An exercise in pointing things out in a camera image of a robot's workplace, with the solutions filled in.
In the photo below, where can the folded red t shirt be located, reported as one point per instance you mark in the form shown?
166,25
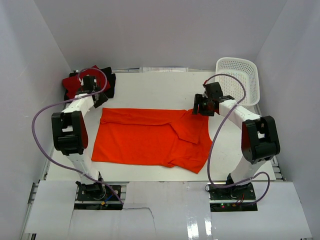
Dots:
72,83

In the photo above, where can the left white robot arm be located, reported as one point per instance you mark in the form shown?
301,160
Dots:
70,136

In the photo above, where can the folded black t shirt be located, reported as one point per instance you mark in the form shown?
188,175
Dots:
110,82

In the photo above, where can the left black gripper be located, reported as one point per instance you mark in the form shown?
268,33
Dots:
103,99

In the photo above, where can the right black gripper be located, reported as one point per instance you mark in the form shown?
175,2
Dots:
199,100

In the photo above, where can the white label strip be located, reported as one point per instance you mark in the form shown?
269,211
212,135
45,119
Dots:
163,69

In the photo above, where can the white plastic basket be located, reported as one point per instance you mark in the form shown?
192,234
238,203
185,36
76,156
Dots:
239,78

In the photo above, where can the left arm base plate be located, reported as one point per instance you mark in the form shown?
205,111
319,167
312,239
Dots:
98,197

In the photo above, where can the orange t shirt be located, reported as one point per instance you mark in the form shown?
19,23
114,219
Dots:
153,137

